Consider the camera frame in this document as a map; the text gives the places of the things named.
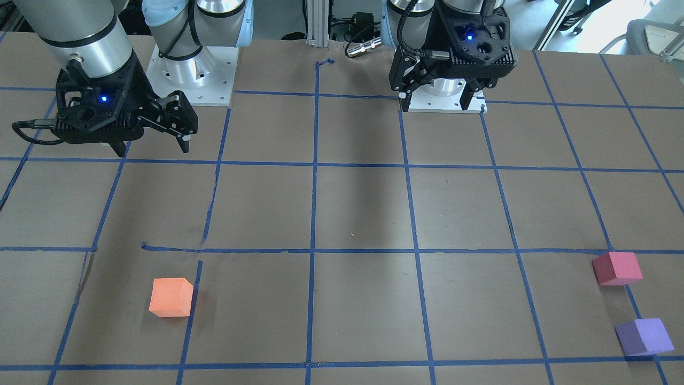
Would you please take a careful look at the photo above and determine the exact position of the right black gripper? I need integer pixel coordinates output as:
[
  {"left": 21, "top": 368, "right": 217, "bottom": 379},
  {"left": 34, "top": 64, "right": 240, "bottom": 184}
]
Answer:
[{"left": 55, "top": 52, "right": 199, "bottom": 158}]

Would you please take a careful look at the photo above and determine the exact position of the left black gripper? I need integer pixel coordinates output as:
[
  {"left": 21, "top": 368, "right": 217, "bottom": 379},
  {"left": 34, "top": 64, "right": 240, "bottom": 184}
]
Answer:
[{"left": 388, "top": 8, "right": 518, "bottom": 112}]

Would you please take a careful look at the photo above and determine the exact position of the orange foam cube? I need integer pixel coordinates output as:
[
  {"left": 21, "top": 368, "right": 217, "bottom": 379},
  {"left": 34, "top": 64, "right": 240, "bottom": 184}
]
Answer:
[{"left": 149, "top": 278, "right": 195, "bottom": 318}]

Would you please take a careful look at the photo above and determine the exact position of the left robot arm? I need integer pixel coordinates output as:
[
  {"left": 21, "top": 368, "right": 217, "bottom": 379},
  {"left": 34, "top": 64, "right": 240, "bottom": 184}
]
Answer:
[{"left": 381, "top": 1, "right": 516, "bottom": 114}]

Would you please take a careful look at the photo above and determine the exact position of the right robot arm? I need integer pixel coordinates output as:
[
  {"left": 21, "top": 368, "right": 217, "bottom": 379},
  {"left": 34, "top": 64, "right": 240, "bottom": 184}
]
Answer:
[{"left": 12, "top": 1, "right": 254, "bottom": 157}]

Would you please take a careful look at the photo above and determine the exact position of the black power box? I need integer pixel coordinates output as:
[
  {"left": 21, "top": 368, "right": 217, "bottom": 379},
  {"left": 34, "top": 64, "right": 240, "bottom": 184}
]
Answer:
[{"left": 349, "top": 12, "right": 375, "bottom": 37}]

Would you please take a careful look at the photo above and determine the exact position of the grey office chair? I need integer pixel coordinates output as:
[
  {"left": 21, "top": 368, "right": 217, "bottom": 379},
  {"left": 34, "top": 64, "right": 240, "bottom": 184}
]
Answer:
[{"left": 599, "top": 17, "right": 683, "bottom": 63}]

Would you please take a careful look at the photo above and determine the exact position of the red foam cube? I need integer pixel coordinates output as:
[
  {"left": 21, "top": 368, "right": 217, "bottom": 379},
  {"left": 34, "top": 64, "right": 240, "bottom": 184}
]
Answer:
[{"left": 592, "top": 251, "right": 643, "bottom": 286}]

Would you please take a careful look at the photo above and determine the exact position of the purple foam cube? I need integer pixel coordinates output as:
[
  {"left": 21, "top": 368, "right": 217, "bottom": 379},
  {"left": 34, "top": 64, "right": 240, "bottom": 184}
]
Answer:
[{"left": 614, "top": 318, "right": 675, "bottom": 357}]

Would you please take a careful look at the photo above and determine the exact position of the silver cable connector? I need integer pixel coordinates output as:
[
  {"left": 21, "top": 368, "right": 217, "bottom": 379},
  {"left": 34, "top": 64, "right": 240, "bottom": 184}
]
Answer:
[{"left": 345, "top": 37, "right": 383, "bottom": 59}]

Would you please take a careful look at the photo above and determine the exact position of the aluminium frame post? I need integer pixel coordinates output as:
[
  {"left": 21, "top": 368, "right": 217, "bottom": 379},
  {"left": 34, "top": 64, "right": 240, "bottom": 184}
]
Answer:
[{"left": 302, "top": 0, "right": 332, "bottom": 50}]

